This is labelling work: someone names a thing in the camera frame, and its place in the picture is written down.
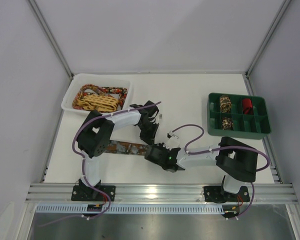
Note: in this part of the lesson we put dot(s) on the white perforated plastic basket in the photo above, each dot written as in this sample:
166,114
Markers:
82,79

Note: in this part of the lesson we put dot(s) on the white slotted cable duct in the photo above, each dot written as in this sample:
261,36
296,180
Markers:
67,208

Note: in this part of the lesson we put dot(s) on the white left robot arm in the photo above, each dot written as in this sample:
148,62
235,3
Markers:
93,137

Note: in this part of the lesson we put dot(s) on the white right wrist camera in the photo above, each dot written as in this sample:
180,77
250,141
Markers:
172,142

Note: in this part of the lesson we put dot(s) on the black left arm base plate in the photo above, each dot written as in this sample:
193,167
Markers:
83,193

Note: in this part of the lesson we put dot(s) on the green compartment organizer tray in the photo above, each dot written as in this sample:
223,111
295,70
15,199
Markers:
254,126

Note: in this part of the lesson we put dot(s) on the aluminium front rail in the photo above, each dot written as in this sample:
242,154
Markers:
164,193

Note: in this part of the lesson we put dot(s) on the gold patterned tie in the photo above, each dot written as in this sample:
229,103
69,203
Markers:
91,102

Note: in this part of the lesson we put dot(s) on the rolled red tie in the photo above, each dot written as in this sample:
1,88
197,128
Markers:
247,106

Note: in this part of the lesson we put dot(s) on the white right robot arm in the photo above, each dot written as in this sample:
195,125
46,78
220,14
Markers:
236,159

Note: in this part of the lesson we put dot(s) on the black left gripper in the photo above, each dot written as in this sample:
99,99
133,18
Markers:
148,131

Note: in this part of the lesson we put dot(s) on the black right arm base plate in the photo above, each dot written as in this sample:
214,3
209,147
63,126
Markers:
226,193

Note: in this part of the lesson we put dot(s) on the rolled leopard pattern tie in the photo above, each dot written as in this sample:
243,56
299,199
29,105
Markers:
225,104

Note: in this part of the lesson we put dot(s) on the orange grey floral tie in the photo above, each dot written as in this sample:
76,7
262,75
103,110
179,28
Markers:
126,148

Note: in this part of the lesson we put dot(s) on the rolled brown floral tie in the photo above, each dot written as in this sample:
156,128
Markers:
227,124

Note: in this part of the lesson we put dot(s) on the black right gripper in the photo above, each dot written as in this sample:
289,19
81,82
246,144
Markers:
150,155

